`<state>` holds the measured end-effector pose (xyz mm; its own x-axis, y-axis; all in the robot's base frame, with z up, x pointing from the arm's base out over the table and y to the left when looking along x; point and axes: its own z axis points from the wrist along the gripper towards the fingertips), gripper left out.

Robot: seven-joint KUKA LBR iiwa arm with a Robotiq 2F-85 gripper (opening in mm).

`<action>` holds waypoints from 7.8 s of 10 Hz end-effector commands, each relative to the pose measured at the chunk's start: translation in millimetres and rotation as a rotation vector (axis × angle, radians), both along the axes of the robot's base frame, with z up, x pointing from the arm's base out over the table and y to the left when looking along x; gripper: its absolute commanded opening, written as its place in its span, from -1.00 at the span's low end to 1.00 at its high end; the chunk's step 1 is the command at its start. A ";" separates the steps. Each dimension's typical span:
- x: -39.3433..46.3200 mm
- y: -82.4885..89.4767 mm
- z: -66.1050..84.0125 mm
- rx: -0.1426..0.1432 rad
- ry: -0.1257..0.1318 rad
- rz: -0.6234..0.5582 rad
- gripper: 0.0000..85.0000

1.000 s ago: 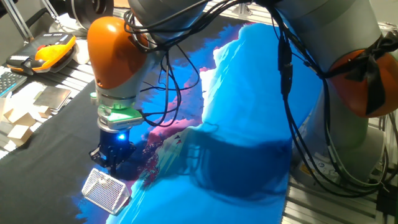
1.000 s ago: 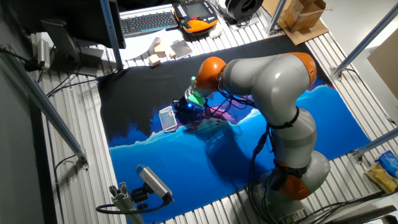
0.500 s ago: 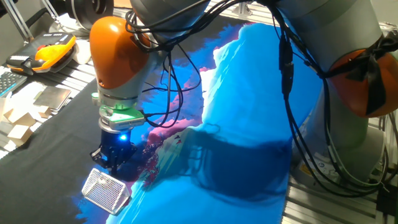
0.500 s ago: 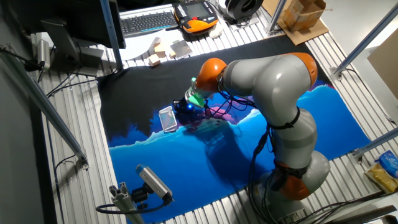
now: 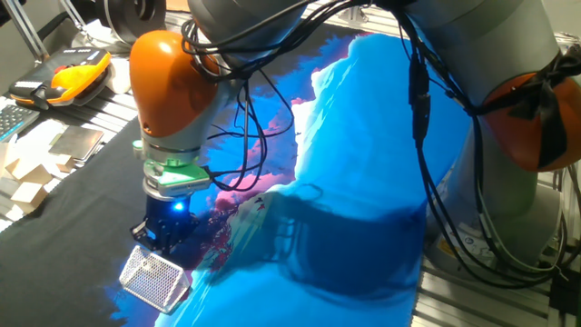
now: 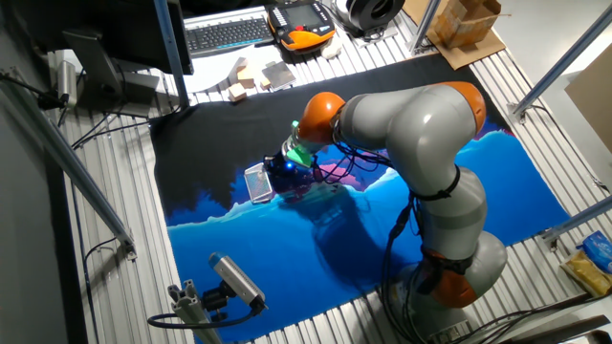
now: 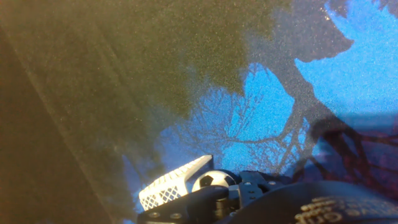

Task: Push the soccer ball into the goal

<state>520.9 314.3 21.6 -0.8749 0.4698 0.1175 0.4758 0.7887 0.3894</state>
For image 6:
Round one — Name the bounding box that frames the thin black cable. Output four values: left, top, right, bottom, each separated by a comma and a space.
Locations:
81, 236, 119, 344

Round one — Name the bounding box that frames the black monitor cable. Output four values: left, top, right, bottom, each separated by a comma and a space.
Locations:
71, 112, 150, 150

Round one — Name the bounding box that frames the white foam lump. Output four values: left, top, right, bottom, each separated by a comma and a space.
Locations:
319, 36, 344, 60

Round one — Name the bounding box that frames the black cable tie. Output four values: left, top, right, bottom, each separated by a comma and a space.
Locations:
410, 164, 462, 202

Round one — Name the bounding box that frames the large brown cardboard panel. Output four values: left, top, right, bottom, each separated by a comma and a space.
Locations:
564, 56, 612, 154

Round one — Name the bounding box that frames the blue plastic packet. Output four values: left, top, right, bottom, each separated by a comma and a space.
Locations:
577, 230, 612, 274

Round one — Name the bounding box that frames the flat brown cardboard sheet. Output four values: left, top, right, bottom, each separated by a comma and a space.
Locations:
403, 0, 507, 72

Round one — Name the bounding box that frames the blue black printed cloth mat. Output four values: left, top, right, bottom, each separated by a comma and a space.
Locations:
150, 53, 573, 344

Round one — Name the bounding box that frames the black cable spool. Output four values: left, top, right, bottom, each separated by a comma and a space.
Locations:
344, 0, 406, 34

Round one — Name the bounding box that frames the black computer keyboard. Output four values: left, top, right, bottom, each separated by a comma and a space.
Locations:
184, 16, 276, 58

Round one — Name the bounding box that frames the orange black teach pendant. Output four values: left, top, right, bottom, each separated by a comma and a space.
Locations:
266, 0, 338, 53

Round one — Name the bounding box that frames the white wire mesh goal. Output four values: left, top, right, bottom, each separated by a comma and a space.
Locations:
243, 161, 275, 205

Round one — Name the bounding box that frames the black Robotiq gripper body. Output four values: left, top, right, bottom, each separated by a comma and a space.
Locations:
268, 151, 303, 185

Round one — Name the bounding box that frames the grey metal plate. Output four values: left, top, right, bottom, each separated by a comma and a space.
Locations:
261, 60, 297, 92

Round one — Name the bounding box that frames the black computer monitor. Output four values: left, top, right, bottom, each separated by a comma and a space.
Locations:
13, 0, 195, 76

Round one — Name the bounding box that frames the yellow plastic packet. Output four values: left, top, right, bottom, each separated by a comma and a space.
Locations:
559, 250, 612, 298

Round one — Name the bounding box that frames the black camera ball mount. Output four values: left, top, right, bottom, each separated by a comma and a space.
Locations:
200, 281, 235, 322

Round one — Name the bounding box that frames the short aluminium extrusion post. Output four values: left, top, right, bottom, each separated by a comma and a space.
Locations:
166, 279, 224, 344

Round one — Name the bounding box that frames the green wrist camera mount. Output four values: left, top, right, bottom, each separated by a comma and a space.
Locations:
281, 119, 316, 169

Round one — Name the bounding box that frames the silver camera with blue end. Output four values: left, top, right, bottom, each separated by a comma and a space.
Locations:
208, 251, 269, 310

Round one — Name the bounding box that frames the silver metal cylinder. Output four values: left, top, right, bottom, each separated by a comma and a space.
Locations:
56, 60, 78, 107

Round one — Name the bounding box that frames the grey monitor stand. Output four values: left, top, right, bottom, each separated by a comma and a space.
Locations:
61, 29, 162, 118

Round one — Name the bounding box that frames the black fabric strap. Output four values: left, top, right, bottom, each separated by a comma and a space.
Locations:
416, 247, 475, 296

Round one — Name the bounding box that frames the aluminium frame bar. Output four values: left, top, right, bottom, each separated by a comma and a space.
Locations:
542, 195, 612, 243
0, 71, 139, 260
509, 4, 612, 120
408, 0, 444, 54
152, 0, 191, 109

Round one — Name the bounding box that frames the black camera cable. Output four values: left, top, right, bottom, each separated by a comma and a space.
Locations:
146, 305, 259, 331

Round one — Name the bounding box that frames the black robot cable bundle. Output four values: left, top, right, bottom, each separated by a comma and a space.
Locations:
310, 109, 474, 344

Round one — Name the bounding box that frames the brown cardboard box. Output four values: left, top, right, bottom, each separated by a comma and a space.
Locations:
432, 0, 503, 49

